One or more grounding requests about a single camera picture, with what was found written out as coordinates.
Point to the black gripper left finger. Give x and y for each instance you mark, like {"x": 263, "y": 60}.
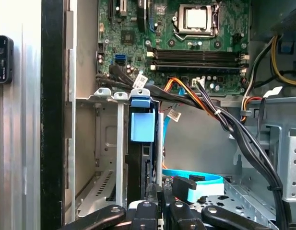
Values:
{"x": 143, "y": 215}

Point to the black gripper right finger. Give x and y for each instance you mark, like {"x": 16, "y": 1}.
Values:
{"x": 183, "y": 215}

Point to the hard disk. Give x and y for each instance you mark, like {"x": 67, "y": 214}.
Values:
{"x": 141, "y": 124}

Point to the silver disk bay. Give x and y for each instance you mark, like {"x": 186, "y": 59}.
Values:
{"x": 107, "y": 143}

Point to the grey metal drive cage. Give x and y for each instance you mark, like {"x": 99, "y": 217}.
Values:
{"x": 291, "y": 153}

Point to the black open PC case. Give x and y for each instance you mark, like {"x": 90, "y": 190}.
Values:
{"x": 51, "y": 119}

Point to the black RAM slot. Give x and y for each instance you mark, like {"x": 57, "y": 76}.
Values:
{"x": 198, "y": 63}
{"x": 198, "y": 57}
{"x": 198, "y": 51}

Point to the green motherboard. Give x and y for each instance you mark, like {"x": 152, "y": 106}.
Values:
{"x": 133, "y": 60}

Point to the thin metal locking lever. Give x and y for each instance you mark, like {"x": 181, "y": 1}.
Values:
{"x": 193, "y": 36}

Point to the silver CPU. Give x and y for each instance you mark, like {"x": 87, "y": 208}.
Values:
{"x": 197, "y": 18}

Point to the metal CPU socket cover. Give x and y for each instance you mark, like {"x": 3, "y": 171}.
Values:
{"x": 216, "y": 19}

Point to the pale expansion slot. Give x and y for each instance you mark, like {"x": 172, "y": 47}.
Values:
{"x": 123, "y": 7}

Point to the black expansion slot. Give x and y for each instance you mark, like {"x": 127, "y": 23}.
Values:
{"x": 111, "y": 8}

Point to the grey power supply unit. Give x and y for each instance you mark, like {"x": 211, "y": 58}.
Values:
{"x": 287, "y": 16}

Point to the black action camera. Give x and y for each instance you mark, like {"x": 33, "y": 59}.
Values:
{"x": 3, "y": 60}

